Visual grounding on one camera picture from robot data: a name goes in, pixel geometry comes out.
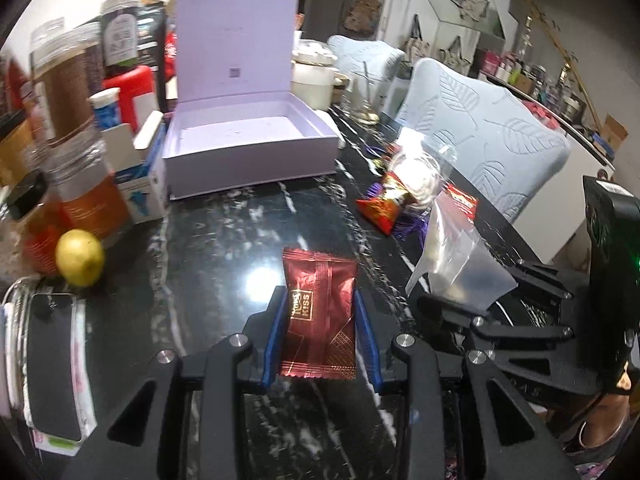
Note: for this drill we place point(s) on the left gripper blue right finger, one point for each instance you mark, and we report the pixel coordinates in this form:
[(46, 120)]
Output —
[(366, 342)]

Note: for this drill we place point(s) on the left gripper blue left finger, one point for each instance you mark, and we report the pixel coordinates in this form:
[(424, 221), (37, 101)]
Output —
[(277, 314)]

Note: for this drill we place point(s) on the dark red candy packet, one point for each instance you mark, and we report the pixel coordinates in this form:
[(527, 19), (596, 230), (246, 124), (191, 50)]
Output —
[(320, 339)]

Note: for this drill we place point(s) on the small clear plastic bag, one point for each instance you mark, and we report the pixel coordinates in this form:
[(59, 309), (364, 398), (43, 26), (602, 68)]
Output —
[(456, 261)]

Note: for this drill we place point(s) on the red cartoon snack packet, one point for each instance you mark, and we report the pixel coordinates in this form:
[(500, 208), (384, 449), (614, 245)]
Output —
[(384, 208)]

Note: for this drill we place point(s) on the clear bag with white flower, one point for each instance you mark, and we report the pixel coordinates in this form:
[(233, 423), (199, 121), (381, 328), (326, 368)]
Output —
[(423, 163)]

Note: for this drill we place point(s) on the person right hand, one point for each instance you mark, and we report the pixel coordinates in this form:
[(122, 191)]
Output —
[(606, 423)]

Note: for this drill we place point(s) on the purple tassel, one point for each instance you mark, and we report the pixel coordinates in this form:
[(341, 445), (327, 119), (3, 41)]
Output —
[(408, 222)]

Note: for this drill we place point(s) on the near light blue leaf cushion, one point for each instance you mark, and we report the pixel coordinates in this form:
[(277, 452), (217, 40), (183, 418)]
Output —
[(485, 133)]

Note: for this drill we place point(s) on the light blue leaf cushion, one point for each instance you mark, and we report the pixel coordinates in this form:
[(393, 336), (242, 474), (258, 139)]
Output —
[(485, 133), (381, 60)]

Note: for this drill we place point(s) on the yellow lemon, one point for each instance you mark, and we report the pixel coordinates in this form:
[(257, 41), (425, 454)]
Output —
[(80, 258)]

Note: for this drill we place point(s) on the open lavender gift box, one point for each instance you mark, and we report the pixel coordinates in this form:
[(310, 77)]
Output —
[(237, 122)]

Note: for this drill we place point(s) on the black phone on stand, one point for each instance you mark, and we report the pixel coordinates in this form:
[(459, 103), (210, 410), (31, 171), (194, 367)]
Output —
[(45, 390)]

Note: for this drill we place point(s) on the blue white cardboard box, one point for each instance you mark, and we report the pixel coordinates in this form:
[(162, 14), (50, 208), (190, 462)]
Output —
[(137, 161)]

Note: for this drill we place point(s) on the orange label plastic jar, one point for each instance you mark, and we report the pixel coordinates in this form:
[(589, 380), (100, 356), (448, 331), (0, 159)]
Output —
[(84, 181)]

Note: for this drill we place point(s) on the glass cup with spoon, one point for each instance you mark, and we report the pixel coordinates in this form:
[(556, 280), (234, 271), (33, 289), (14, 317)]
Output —
[(364, 99)]

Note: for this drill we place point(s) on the cream ceramic lidded pot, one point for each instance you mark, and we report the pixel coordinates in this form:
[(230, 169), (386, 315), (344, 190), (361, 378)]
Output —
[(314, 73)]

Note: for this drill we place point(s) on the far light blue leaf cushion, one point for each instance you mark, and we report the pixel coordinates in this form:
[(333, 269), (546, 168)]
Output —
[(381, 60)]

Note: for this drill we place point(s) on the red plastic container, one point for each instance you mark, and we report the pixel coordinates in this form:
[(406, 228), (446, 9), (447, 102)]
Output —
[(137, 97)]

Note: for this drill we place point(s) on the black snack bag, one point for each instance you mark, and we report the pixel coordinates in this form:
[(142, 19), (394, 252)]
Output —
[(151, 45)]

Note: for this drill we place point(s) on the dark label plastic jar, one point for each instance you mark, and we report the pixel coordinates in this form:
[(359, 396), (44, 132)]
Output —
[(119, 33)]

